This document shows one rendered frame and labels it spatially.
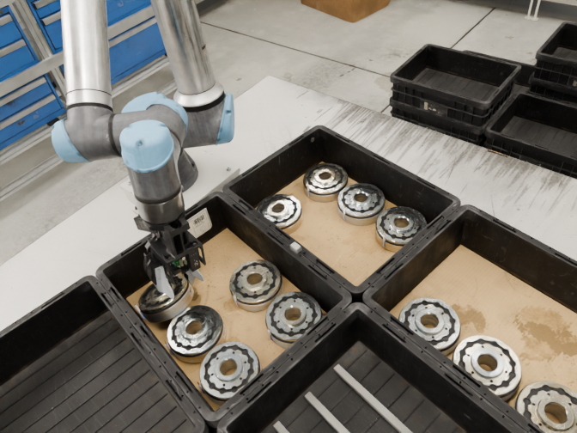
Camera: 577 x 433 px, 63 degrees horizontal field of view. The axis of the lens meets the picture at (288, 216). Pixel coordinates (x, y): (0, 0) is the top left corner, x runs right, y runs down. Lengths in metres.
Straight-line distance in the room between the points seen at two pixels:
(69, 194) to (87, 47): 1.93
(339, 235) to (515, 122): 1.26
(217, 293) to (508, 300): 0.55
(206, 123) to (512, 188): 0.79
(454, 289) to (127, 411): 0.62
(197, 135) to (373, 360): 0.63
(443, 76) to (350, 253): 1.32
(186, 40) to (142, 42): 1.93
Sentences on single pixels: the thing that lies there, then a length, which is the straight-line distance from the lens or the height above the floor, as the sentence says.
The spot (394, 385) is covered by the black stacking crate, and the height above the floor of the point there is 0.83.
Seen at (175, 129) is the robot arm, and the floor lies 1.16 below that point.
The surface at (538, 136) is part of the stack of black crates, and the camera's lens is 2.09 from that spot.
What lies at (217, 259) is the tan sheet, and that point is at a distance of 1.03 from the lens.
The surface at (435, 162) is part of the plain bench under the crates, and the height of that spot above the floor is 0.70.
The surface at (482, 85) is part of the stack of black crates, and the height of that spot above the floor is 0.49.
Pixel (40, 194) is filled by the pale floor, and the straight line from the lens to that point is 2.90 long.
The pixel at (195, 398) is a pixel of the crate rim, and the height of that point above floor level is 0.93.
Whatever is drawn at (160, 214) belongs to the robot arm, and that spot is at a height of 1.09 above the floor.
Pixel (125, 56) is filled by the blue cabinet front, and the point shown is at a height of 0.43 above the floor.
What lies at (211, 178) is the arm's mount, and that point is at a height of 0.80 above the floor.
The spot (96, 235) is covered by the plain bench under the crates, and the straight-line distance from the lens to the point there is 1.40.
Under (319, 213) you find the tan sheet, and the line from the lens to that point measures 1.07.
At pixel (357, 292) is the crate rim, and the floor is 0.93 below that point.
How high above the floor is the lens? 1.60
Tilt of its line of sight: 46 degrees down
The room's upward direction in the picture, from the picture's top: 10 degrees counter-clockwise
